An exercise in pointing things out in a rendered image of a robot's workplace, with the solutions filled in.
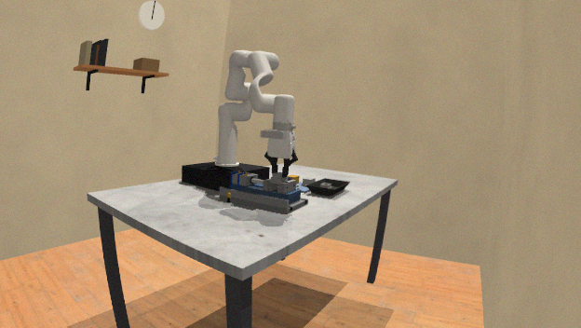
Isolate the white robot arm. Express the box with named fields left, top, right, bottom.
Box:
left=213, top=50, right=296, bottom=167

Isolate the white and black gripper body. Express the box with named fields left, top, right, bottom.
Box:
left=267, top=130, right=296, bottom=158

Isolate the yellow-orange block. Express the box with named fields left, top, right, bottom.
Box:
left=288, top=175, right=299, bottom=184

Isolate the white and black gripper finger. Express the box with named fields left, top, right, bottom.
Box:
left=264, top=152, right=278, bottom=173
left=282, top=148, right=298, bottom=178

